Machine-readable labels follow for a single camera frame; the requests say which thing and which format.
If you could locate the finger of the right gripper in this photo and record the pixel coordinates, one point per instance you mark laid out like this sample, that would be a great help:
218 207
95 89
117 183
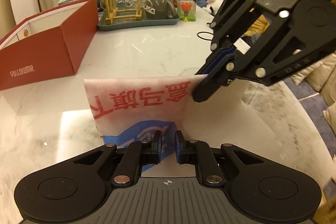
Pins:
211 83
214 60

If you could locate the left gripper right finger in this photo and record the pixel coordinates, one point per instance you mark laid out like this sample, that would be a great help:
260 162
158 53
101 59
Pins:
200 155

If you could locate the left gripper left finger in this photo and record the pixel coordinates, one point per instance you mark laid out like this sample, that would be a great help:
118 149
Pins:
131 159

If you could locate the white printed shopping bag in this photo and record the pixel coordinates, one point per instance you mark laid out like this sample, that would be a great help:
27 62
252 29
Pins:
128 110

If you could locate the yellow muscular cat plush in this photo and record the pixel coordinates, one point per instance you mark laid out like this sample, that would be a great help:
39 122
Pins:
258 27

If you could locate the green toy with orange figure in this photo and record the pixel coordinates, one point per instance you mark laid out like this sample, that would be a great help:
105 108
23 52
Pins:
187 11

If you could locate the beige cushion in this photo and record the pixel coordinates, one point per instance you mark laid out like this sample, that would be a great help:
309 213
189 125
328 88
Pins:
320 76

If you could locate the grey glass pitcher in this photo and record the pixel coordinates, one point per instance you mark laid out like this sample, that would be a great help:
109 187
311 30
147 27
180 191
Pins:
160 9

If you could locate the teal dish tray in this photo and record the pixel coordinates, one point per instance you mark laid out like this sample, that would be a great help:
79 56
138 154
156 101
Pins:
128 21

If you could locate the wooden drying rack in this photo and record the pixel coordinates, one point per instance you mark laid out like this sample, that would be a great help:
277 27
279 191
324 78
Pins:
116 10

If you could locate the red cardboard box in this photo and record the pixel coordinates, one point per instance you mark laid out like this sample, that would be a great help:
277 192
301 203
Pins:
48 45

